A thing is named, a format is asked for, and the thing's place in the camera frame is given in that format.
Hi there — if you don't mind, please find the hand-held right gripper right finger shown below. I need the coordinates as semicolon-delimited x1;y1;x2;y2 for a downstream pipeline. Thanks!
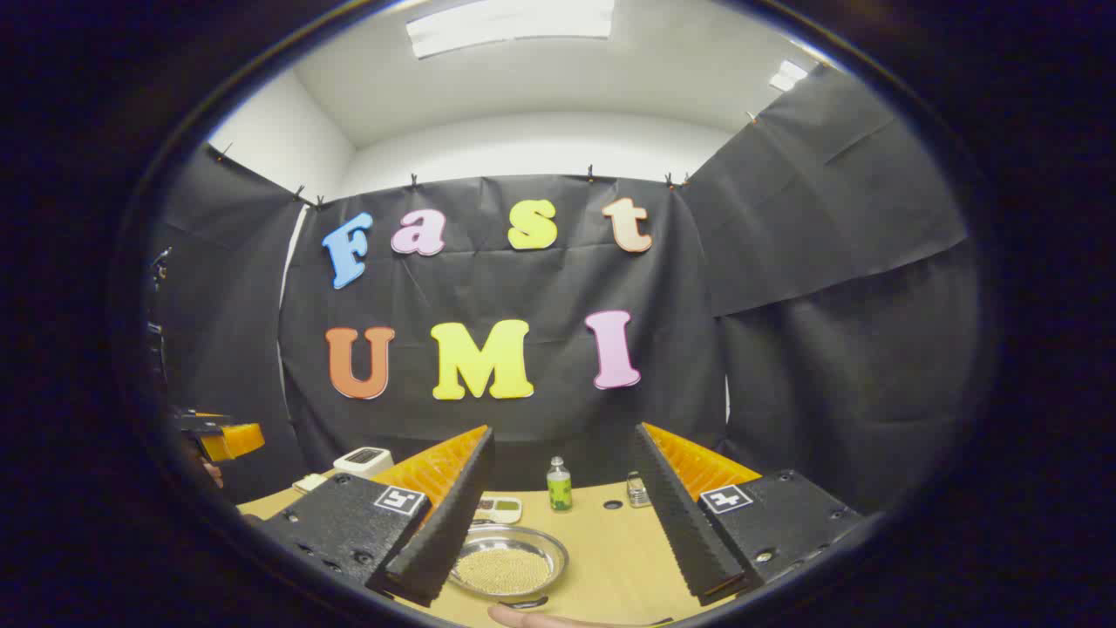
632;423;864;607

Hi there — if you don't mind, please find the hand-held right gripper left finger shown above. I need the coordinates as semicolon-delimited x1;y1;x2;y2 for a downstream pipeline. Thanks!
259;425;496;609

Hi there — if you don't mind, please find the steel pot with black handle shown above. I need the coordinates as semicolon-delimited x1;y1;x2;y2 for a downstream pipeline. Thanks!
449;522;569;610

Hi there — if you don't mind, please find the pile of yellow soybeans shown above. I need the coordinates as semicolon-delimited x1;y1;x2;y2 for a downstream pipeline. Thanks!
455;548;553;596

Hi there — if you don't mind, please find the white toaster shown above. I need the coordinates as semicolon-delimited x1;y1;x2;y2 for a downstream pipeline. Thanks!
333;447;395;479

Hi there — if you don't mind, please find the green label drink bottle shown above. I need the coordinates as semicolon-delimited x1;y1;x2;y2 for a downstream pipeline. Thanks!
547;456;574;512

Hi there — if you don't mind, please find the black backdrop cloth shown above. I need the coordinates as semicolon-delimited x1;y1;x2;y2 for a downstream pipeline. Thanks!
144;65;982;515

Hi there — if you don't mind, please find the small ceiling light panel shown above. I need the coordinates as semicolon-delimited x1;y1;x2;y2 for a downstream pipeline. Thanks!
769;59;812;92

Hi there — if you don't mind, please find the long ceiling light panel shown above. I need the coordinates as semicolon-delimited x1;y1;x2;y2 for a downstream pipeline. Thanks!
405;0;616;60

